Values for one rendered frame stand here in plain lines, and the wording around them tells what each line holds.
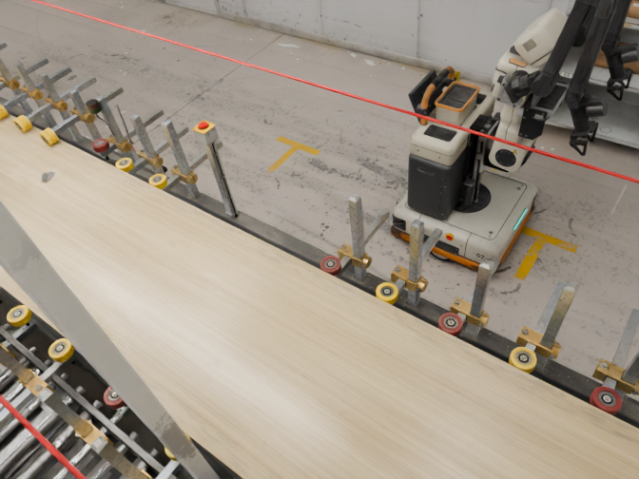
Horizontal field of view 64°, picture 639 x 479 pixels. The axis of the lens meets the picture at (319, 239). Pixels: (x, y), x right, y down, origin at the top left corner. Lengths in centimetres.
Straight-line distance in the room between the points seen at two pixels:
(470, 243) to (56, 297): 234
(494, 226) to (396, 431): 163
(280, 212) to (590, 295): 194
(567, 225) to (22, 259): 308
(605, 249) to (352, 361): 205
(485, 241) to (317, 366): 146
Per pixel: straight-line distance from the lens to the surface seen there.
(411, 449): 163
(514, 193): 320
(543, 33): 237
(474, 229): 296
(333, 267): 196
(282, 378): 174
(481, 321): 195
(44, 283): 91
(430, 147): 266
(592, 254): 337
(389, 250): 319
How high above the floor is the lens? 243
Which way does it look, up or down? 48 degrees down
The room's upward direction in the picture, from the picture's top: 9 degrees counter-clockwise
